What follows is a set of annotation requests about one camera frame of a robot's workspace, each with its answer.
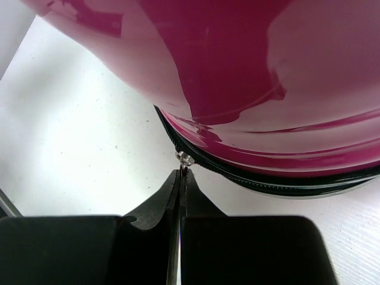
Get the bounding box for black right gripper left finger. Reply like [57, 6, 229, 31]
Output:
[1, 170, 181, 284]

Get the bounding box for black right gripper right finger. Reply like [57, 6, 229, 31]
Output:
[179, 170, 337, 284]

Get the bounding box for pink teal kids suitcase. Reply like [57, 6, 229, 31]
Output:
[26, 1, 379, 196]

